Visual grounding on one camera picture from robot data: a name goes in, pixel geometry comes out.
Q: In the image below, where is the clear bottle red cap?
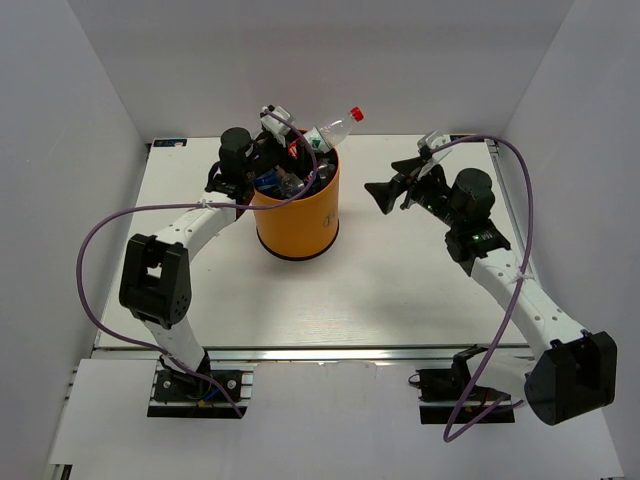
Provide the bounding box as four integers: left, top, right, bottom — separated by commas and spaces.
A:
303, 107, 364, 153

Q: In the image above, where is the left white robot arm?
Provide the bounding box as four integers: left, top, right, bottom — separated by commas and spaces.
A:
119, 126, 317, 399

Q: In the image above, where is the blue table label left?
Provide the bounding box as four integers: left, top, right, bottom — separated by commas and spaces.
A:
152, 138, 187, 148

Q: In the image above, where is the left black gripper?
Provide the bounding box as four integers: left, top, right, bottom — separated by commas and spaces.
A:
242, 129, 321, 183

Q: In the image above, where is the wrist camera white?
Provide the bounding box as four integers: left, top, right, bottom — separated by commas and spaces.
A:
257, 105, 297, 148
417, 131, 451, 179

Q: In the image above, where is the clear capless bottle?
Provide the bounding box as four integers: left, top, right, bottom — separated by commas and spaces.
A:
317, 159, 336, 184

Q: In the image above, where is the orange cylindrical bin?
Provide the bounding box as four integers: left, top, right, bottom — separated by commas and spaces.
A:
253, 149, 341, 261

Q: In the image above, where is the clear pepsi bottle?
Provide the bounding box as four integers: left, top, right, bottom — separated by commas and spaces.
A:
276, 168, 305, 198

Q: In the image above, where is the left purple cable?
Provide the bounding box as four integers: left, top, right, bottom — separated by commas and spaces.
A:
75, 110, 319, 417

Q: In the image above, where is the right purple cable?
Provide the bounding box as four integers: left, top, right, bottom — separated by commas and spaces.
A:
422, 134, 533, 444

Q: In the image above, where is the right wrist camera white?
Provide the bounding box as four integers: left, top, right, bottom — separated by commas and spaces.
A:
417, 131, 451, 179

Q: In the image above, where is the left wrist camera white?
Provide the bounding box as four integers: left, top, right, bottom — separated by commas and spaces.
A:
257, 105, 297, 148

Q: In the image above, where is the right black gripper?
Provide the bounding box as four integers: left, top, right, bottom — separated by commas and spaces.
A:
364, 156, 463, 230

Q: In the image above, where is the blue label bottle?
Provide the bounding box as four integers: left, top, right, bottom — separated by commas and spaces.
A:
254, 168, 281, 192

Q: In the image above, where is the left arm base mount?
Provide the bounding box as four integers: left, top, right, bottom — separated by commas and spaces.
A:
147, 362, 253, 420

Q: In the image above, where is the purple cable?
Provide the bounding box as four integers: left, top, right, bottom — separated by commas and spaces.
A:
75, 110, 319, 417
422, 134, 533, 444

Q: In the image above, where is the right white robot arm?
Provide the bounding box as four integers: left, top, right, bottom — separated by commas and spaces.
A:
364, 159, 617, 425

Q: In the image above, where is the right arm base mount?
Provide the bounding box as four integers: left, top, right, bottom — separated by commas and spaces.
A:
407, 345, 515, 426

